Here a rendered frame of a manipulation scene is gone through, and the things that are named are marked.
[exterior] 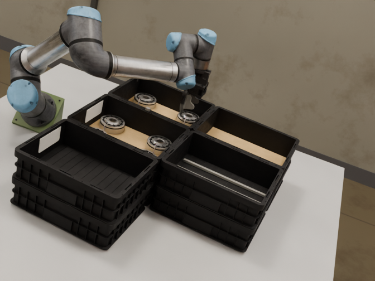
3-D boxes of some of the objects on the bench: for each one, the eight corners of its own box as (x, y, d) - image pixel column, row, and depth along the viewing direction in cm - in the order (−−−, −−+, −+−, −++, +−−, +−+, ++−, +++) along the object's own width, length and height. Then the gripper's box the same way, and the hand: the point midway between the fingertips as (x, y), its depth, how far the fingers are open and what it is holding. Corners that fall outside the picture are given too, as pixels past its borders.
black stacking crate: (6, 204, 186) (9, 176, 180) (57, 167, 211) (61, 141, 205) (105, 254, 177) (111, 227, 171) (146, 209, 202) (153, 184, 196)
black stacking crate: (146, 209, 202) (153, 184, 196) (178, 175, 227) (184, 151, 221) (244, 256, 193) (254, 231, 187) (265, 215, 218) (275, 192, 212)
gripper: (206, 76, 211) (193, 122, 222) (214, 67, 222) (201, 111, 232) (186, 68, 213) (173, 115, 223) (195, 59, 223) (183, 104, 233)
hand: (182, 108), depth 227 cm, fingers open, 5 cm apart
